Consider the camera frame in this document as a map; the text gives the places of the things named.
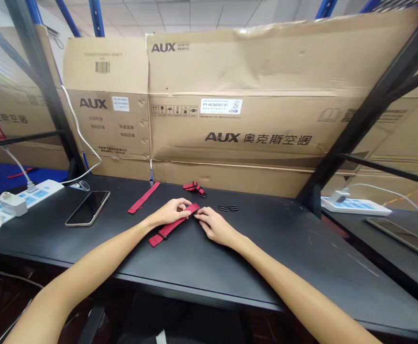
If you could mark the person's left hand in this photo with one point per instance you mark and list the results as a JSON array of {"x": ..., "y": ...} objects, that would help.
[{"x": 167, "y": 212}]

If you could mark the person's right hand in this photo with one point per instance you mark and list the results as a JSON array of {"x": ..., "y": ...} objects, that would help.
[{"x": 218, "y": 227}]

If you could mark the black smartphone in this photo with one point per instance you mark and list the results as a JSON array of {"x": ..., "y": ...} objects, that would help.
[{"x": 87, "y": 208}]

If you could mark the clear plastic piece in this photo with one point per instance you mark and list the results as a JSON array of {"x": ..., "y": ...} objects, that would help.
[{"x": 80, "y": 185}]

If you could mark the small printed cardboard box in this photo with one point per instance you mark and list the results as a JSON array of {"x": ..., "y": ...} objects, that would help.
[{"x": 108, "y": 107}]

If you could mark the small white charger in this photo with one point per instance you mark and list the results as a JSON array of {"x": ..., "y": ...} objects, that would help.
[{"x": 340, "y": 196}]

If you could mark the large printed cardboard box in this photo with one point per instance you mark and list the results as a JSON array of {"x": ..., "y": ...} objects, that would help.
[{"x": 266, "y": 107}]

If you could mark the long white power strip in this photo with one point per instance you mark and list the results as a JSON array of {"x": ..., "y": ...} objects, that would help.
[{"x": 38, "y": 193}]

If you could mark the short white power strip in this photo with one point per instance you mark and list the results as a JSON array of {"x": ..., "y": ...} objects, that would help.
[{"x": 359, "y": 207}]

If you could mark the white charger adapter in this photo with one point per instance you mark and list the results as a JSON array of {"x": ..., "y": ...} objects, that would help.
[{"x": 12, "y": 205}]

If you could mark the blue mat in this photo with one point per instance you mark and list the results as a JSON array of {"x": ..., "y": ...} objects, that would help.
[{"x": 1, "y": 175}]

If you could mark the dark tablet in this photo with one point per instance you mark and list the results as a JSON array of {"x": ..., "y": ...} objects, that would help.
[{"x": 402, "y": 234}]

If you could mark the blue metal rack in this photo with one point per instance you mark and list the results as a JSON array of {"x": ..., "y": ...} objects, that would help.
[{"x": 96, "y": 16}]

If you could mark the black metal shelf frame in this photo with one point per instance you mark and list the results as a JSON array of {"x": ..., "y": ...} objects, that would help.
[
  {"x": 374, "y": 104},
  {"x": 40, "y": 82}
]

